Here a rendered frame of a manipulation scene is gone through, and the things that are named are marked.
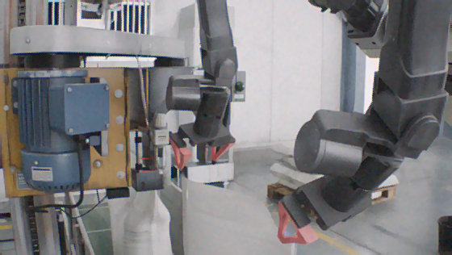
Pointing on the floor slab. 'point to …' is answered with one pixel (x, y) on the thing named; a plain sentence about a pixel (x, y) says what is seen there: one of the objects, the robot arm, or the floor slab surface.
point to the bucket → (445, 235)
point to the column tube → (48, 222)
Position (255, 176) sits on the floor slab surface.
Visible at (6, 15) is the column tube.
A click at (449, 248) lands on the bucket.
